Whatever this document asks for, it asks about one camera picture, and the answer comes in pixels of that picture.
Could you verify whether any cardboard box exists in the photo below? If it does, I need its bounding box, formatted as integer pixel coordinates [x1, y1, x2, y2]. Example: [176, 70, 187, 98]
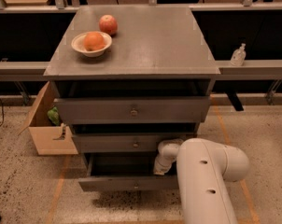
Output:
[19, 82, 78, 155]

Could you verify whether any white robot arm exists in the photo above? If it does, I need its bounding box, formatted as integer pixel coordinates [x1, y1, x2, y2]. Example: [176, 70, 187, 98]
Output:
[153, 138, 249, 224]

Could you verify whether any clear sanitizer pump bottle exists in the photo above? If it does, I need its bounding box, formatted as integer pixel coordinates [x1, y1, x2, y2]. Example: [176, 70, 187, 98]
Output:
[231, 43, 247, 66]

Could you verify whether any red apple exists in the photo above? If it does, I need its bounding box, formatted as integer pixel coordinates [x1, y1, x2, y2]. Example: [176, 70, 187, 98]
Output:
[99, 15, 118, 35]

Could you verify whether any orange fruit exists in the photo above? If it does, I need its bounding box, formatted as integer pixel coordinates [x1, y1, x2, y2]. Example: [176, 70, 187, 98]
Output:
[83, 32, 106, 51]

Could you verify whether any grey drawer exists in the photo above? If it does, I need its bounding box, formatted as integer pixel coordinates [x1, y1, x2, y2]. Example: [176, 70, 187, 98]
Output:
[54, 97, 210, 124]
[72, 133, 186, 153]
[78, 152, 178, 191]

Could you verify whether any white ceramic bowl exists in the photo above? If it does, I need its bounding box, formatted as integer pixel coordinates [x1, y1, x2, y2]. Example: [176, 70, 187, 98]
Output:
[71, 32, 112, 58]

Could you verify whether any grey wooden drawer cabinet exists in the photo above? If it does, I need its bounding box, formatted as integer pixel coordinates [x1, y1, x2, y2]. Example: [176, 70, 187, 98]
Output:
[43, 5, 221, 173]

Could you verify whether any green item in box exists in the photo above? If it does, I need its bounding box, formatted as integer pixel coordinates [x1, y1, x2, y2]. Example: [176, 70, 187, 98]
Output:
[47, 106, 61, 126]

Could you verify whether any grey top drawer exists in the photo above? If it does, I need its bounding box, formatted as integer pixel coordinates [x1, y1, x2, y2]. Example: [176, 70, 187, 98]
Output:
[54, 97, 210, 124]

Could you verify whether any grey bottom drawer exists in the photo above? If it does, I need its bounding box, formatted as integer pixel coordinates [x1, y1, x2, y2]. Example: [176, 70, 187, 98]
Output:
[78, 152, 178, 191]

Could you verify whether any grey middle drawer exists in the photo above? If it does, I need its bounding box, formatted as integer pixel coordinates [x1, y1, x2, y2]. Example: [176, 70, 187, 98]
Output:
[72, 133, 186, 153]

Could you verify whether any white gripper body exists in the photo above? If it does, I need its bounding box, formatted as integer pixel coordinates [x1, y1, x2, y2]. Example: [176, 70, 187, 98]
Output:
[153, 156, 176, 175]

